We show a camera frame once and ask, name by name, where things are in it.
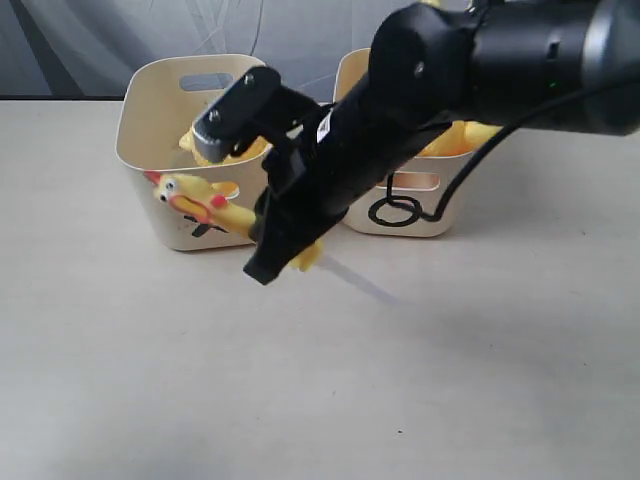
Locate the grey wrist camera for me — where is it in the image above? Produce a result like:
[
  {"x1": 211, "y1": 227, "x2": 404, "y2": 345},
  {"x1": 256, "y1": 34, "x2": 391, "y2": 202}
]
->
[{"x1": 191, "y1": 65, "x2": 281, "y2": 164}]

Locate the headless yellow chicken body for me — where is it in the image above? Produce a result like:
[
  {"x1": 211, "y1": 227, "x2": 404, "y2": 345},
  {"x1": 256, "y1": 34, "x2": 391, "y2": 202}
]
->
[{"x1": 178, "y1": 127, "x2": 274, "y2": 169}]

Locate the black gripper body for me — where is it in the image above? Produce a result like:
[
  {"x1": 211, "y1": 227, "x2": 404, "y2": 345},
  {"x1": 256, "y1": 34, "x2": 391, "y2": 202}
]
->
[{"x1": 262, "y1": 129, "x2": 380, "y2": 242}]

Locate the cream bin marked O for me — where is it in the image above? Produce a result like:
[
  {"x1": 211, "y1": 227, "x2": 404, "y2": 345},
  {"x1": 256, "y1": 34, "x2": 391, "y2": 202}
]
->
[{"x1": 332, "y1": 48, "x2": 474, "y2": 238}]

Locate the pale blue backdrop cloth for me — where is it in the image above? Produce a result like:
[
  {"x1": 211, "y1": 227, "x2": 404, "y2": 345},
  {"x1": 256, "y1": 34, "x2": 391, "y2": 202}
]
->
[{"x1": 1, "y1": 1, "x2": 404, "y2": 99}]

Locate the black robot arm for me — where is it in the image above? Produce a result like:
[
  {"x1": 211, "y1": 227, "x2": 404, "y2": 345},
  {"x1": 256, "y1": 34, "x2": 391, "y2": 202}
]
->
[{"x1": 244, "y1": 1, "x2": 639, "y2": 284}]

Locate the yellow rubber chicken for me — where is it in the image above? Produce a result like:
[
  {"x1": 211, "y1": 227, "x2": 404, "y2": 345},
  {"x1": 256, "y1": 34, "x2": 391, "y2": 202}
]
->
[{"x1": 416, "y1": 121, "x2": 502, "y2": 158}]

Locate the cream bin marked X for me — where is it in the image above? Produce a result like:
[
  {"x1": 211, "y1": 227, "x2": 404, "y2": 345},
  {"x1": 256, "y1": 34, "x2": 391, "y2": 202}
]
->
[{"x1": 116, "y1": 54, "x2": 270, "y2": 251}]

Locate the broken chicken head with tube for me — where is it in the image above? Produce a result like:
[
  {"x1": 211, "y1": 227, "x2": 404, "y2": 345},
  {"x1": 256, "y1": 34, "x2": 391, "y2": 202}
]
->
[{"x1": 144, "y1": 170, "x2": 401, "y2": 306}]

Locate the black cable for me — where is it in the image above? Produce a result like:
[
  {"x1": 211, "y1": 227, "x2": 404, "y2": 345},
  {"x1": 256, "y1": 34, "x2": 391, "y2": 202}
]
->
[{"x1": 367, "y1": 74, "x2": 640, "y2": 227}]

